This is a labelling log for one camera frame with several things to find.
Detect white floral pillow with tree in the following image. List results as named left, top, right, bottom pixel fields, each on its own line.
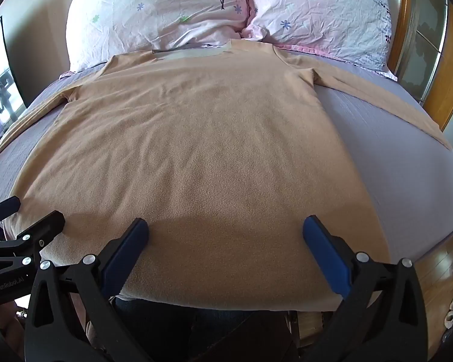
left=66, top=0, right=253, bottom=74

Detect window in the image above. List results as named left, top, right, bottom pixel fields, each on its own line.
left=0, top=16, right=25, bottom=148

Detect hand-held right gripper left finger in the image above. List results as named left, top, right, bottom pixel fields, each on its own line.
left=24, top=218, right=150, bottom=362

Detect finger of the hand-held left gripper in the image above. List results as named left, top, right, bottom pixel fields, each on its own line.
left=8, top=210, right=66, bottom=261
left=0, top=196, right=22, bottom=227

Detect pink floral pillow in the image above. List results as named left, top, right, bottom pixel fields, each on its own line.
left=243, top=0, right=398, bottom=81

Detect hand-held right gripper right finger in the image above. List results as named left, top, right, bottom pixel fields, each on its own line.
left=303, top=215, right=428, bottom=362

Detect wooden headboard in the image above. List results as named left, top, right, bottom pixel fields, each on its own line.
left=386, top=0, right=453, bottom=132

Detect person's dark pants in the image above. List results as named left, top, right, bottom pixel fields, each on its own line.
left=113, top=296, right=299, bottom=362

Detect tan long-sleeve shirt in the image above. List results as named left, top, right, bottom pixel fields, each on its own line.
left=0, top=39, right=453, bottom=312

